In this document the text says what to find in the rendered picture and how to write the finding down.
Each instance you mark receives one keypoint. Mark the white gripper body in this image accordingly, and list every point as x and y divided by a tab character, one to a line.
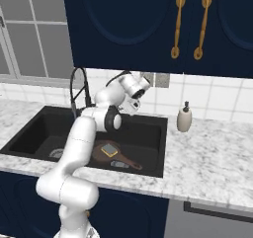
126	109

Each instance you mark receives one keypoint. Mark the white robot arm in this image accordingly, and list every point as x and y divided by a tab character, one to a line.
77	143

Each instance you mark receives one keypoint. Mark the black sink basin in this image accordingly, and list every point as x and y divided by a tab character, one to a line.
145	140

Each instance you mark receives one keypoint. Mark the yellow and grey sponge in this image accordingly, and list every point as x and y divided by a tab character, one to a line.
109	150

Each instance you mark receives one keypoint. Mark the black arched tap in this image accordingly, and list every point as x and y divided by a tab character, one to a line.
87	95

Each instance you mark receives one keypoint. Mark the beige soap dispenser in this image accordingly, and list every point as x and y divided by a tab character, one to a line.
184	120

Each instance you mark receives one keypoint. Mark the dark blue base cupboard door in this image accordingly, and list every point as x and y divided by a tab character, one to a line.
19	205
131	214

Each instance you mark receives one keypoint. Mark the grey framed window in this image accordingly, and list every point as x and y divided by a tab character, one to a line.
36	34

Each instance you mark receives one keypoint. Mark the grey dishwasher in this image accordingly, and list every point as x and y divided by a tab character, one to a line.
204	223

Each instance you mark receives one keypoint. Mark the grey wall socket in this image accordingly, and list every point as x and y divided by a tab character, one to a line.
150	78
162	80

